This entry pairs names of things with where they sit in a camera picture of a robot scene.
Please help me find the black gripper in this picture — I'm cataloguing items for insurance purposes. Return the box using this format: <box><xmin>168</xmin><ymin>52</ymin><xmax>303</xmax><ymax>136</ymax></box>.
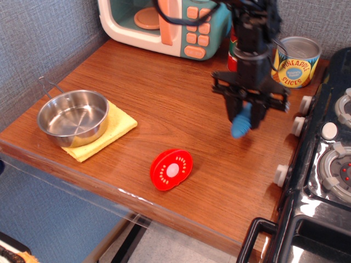
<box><xmin>212</xmin><ymin>53</ymin><xmax>291</xmax><ymax>129</ymax></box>

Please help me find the blue handled metal fork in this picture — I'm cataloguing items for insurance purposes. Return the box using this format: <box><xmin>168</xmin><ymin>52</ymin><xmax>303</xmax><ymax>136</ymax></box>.
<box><xmin>231</xmin><ymin>102</ymin><xmax>252</xmax><ymax>139</ymax></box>

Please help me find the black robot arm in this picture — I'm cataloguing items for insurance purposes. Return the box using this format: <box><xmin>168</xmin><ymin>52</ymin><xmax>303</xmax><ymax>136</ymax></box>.
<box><xmin>212</xmin><ymin>1</ymin><xmax>291</xmax><ymax>129</ymax></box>

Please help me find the tomato sauce can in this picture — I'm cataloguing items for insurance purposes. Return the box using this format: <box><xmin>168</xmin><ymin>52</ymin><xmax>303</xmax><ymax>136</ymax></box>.
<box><xmin>227</xmin><ymin>27</ymin><xmax>237</xmax><ymax>72</ymax></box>

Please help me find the pineapple slices can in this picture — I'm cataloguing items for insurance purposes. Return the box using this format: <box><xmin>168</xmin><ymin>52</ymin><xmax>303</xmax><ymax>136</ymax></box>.
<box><xmin>271</xmin><ymin>36</ymin><xmax>322</xmax><ymax>88</ymax></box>

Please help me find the red toy tomato half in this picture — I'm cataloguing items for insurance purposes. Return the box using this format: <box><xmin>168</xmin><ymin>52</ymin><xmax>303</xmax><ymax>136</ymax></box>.
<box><xmin>150</xmin><ymin>148</ymin><xmax>193</xmax><ymax>191</ymax></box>

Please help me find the yellow folded cloth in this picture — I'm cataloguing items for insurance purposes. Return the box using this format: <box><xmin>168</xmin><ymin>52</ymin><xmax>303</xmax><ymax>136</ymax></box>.
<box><xmin>62</xmin><ymin>101</ymin><xmax>138</xmax><ymax>163</ymax></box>

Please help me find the black toy stove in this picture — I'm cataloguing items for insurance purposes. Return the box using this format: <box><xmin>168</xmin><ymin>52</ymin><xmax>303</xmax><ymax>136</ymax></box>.
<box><xmin>237</xmin><ymin>48</ymin><xmax>350</xmax><ymax>262</ymax></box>

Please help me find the teal toy microwave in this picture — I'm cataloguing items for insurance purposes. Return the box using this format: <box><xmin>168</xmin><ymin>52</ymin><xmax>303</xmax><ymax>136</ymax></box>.
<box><xmin>98</xmin><ymin>1</ymin><xmax>231</xmax><ymax>61</ymax></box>

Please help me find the stainless steel pot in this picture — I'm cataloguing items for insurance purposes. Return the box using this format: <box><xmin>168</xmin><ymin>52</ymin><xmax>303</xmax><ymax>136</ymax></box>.
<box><xmin>37</xmin><ymin>76</ymin><xmax>110</xmax><ymax>148</ymax></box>

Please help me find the orange fuzzy object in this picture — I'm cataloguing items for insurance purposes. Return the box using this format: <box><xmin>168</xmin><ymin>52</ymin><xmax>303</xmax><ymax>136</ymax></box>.
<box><xmin>17</xmin><ymin>252</ymin><xmax>39</xmax><ymax>263</ymax></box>

